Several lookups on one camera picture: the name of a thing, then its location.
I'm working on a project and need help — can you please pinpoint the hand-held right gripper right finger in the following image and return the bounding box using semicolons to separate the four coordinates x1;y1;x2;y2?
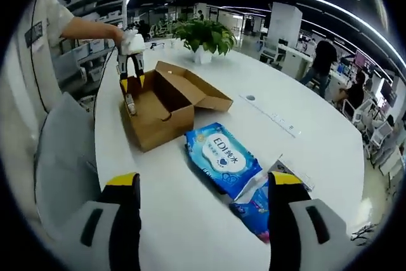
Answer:
267;171;360;271

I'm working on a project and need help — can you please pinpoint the blue wet wipes pack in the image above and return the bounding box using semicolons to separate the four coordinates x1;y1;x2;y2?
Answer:
183;121;264;197

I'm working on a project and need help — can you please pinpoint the table socket strip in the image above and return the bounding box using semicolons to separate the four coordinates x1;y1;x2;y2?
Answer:
239;93;301;139

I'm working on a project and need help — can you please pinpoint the potted green plant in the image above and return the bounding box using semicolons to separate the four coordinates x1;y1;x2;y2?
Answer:
171;18;237;64

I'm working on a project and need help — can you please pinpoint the grey chair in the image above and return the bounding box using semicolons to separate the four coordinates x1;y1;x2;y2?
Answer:
34;91;103;241

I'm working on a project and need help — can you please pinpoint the white storage shelf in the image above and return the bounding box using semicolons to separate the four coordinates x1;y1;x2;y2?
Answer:
52;0;129;93

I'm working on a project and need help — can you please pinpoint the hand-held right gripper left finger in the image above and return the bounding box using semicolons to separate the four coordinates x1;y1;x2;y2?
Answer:
60;171;142;271

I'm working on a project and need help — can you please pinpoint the person's left hand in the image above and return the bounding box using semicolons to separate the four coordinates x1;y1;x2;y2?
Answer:
107;25;128;44

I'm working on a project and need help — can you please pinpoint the white plastic bottle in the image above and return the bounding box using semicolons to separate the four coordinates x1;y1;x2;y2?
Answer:
124;93;138;117

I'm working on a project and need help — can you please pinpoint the blue pink soft pack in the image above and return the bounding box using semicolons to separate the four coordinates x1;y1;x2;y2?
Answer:
228;185;271;244

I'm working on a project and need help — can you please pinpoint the brown cardboard shoe box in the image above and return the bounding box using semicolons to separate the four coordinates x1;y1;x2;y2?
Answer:
119;60;234;154

